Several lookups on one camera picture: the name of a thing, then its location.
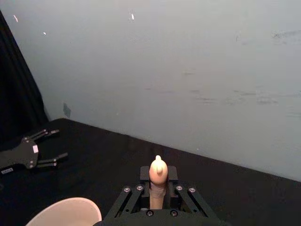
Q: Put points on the plain pale wall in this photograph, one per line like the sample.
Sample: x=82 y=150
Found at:
x=164 y=70

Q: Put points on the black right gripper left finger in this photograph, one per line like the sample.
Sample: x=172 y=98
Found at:
x=132 y=196

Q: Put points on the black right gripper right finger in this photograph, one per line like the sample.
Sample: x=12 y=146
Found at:
x=188 y=197

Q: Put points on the white tape roll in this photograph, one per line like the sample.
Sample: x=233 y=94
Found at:
x=68 y=212

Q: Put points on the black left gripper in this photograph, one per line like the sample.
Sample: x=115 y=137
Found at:
x=22 y=156

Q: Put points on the small white plastic piece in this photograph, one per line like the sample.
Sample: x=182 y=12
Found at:
x=158 y=179

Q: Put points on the black table cloth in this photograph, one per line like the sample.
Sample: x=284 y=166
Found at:
x=94 y=153

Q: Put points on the black curtain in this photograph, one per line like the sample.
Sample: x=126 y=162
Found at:
x=16 y=94

